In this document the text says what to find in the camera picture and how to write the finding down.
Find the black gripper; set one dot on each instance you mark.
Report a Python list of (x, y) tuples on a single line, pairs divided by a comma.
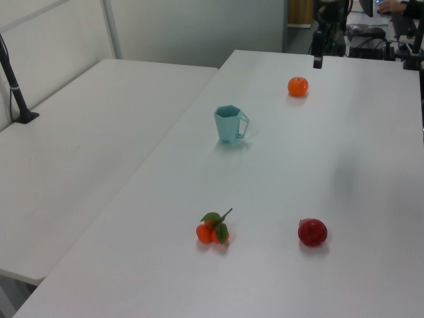
[(325, 13)]

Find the teal hexagonal mug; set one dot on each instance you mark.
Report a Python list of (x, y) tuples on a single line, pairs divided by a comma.
[(228, 127)]

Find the dark sleeved forearm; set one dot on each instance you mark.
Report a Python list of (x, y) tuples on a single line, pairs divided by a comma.
[(412, 8)]

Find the bystander bare hand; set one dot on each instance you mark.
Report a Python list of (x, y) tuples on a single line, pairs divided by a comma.
[(391, 6)]

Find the brown wooden cabinet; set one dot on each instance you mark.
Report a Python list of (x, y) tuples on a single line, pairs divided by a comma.
[(299, 11)]

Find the black equipment on desk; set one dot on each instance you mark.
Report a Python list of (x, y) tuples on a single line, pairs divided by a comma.
[(367, 44)]

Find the large orange toy mandarin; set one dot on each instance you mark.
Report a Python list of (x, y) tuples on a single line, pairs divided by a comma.
[(298, 86)]

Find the black computer monitor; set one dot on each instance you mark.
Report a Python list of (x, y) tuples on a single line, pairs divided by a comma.
[(366, 7)]

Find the black clamp stand with pole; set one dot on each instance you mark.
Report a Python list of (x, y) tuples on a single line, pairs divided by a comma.
[(413, 61)]

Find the red toy wax apple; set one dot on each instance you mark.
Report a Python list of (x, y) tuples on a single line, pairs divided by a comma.
[(312, 233)]

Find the small tangerine cluster with leaves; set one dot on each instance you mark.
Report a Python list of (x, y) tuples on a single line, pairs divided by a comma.
[(207, 233)]

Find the white empty table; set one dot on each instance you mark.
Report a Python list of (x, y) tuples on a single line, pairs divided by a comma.
[(83, 149)]

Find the white partition frame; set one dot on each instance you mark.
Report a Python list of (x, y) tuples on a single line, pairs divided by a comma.
[(112, 30)]

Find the black camera stand pole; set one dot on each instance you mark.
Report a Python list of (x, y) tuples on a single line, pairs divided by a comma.
[(15, 89)]

